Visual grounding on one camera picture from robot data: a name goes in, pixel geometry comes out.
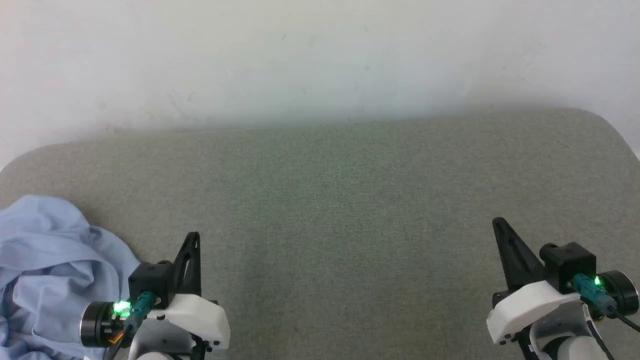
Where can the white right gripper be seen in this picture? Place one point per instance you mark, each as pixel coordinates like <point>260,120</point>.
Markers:
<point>530,310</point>

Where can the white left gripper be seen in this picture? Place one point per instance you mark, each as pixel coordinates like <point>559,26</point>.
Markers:
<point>190,320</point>

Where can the light blue polo shirt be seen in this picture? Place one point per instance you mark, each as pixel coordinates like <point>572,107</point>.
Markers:
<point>45,260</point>

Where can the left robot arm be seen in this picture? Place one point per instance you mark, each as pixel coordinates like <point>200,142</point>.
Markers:
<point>95,325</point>

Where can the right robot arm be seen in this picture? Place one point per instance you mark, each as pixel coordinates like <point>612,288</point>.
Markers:
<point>570,327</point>

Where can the grey fabric sofa seat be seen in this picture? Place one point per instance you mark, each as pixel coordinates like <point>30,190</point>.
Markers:
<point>320,225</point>

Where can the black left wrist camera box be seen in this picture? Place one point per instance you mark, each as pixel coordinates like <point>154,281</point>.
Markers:
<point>150,280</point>

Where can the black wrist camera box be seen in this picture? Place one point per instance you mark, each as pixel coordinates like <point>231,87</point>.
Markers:
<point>150,280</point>
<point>570,265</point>

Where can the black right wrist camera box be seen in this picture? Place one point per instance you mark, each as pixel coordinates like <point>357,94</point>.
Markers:
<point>570,265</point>

